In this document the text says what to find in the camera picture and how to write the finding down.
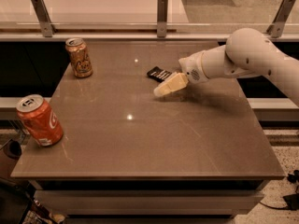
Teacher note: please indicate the white table drawer base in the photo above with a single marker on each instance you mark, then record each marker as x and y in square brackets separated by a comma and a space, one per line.
[218, 202]

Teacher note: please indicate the dark brown bin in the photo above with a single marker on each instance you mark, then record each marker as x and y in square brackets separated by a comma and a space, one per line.
[10, 152]

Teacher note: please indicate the black rxbar chocolate bar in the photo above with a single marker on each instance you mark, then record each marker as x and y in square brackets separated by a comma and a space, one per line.
[159, 74]

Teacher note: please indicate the red cola can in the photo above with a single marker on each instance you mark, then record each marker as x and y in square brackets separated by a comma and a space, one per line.
[39, 119]

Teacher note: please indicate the metal railing bracket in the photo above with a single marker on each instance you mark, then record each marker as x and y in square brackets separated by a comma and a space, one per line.
[275, 29]
[162, 12]
[46, 27]

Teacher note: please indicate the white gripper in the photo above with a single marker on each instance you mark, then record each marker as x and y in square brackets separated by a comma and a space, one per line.
[191, 66]

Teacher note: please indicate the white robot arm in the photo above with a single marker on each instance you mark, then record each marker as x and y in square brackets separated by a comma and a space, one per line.
[247, 53]

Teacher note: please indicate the left metal railing bracket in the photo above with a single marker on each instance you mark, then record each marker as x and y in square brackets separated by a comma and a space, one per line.
[46, 27]

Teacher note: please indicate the middle metal railing bracket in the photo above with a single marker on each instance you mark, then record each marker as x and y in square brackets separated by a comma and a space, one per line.
[162, 12]

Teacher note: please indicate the orange soda can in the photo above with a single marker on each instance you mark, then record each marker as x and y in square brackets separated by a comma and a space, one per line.
[79, 57]

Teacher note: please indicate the right metal railing bracket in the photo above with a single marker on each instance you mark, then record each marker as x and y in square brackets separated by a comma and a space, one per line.
[275, 29]

